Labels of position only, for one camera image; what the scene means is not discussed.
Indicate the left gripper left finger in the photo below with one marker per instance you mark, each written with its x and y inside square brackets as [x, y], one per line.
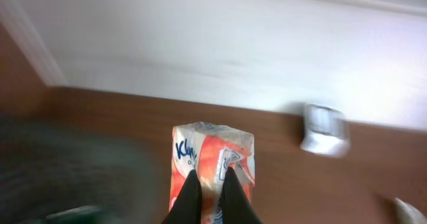
[187, 206]

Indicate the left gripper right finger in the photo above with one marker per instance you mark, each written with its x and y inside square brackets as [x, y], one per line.
[236, 209]

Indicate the orange tissue pack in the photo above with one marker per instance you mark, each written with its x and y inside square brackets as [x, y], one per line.
[211, 150]

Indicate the white cream tube gold cap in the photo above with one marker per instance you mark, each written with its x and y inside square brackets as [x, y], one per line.
[408, 214]

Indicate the white barcode scanner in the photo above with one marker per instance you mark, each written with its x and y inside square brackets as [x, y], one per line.
[325, 131]

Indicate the grey plastic mesh basket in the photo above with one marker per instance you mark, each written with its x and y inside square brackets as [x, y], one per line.
[46, 169]

